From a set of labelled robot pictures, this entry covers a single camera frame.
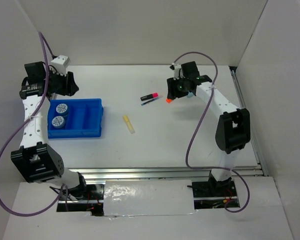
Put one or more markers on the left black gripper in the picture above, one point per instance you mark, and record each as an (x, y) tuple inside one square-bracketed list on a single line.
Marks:
[(69, 89)]

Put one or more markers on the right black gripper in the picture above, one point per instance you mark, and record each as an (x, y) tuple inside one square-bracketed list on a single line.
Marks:
[(173, 91)]

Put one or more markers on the blue gel pen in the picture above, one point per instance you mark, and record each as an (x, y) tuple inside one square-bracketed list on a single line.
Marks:
[(150, 101)]

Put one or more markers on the yellow highlighter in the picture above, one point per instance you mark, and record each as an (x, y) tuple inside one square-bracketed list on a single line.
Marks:
[(128, 124)]

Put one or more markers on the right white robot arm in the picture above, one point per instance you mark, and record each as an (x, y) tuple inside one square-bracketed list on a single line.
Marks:
[(233, 130)]

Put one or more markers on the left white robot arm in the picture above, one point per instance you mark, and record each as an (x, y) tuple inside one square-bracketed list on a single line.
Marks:
[(35, 159)]

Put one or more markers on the pink black highlighter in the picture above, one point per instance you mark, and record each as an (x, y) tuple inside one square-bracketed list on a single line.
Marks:
[(149, 96)]

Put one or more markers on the light blue highlighter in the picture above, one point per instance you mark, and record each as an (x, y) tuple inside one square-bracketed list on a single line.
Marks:
[(190, 94)]

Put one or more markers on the blue divided plastic bin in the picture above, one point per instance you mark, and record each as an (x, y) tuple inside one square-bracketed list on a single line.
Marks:
[(84, 119)]

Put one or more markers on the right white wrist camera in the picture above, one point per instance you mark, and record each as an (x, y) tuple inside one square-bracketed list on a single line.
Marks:
[(177, 71)]

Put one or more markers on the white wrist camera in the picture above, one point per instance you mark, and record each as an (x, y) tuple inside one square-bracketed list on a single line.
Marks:
[(177, 71), (60, 63)]

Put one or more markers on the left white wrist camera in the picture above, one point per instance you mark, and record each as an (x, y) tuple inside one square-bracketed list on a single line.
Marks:
[(60, 63)]

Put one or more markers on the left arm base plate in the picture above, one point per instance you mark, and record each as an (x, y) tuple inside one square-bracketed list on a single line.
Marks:
[(92, 194)]

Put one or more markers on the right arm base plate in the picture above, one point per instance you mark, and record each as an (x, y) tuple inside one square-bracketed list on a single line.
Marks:
[(203, 189)]

